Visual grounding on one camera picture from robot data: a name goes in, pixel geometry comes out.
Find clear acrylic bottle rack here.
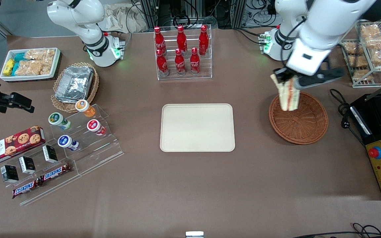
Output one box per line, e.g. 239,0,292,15
153,24,213,81

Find orange lid yogurt cup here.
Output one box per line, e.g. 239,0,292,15
75,99,96,118

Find light tan wicker basket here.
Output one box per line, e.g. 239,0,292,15
51,62,100,113

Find Snickers chocolate bar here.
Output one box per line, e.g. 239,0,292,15
40,163,72,183
12,178,42,199

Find thin black cable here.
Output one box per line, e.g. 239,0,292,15
291,223,381,238

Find stacked foil containers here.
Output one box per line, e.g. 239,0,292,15
55,65,94,103

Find blue lid yogurt cup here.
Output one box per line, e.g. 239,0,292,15
58,135,79,151

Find red lid yogurt cup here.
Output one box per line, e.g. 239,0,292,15
87,119,106,136

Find aluminium frame with cables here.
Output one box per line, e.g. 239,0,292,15
138,0,277,30

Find beige rectangular plastic tray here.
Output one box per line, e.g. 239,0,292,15
160,103,236,153

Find triangular sandwich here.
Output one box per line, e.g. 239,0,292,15
270,73,301,111

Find black power cable with plug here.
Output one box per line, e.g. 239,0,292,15
329,89,366,146

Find white wire basket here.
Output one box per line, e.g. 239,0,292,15
339,19,381,88

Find white rectangular snack bin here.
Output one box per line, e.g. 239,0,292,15
0,47,61,82

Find brown round wicker basket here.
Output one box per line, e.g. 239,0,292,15
269,91,329,145

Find green lid yogurt cup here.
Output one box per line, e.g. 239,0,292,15
48,112,72,130

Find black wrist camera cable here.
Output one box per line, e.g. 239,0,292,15
281,17,308,70

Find clear acrylic step display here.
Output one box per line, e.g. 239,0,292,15
0,145,82,206
47,103,125,176

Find small black box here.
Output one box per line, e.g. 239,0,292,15
1,165,19,183
42,145,58,163
19,156,36,175

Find red cola bottle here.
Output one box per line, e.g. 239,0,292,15
174,49,186,76
190,47,200,75
153,26,166,55
156,49,169,77
176,25,188,53
198,25,209,56

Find black arm base cable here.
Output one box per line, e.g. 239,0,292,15
233,27,264,45

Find black countertop appliance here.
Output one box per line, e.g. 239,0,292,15
350,94,381,200

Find clear rice cracker pack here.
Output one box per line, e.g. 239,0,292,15
24,49,56,61
15,59,53,76

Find red Walkers cookie box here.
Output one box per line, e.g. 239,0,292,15
0,126,46,166

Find yellow snack pack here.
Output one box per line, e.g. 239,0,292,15
4,59,15,76

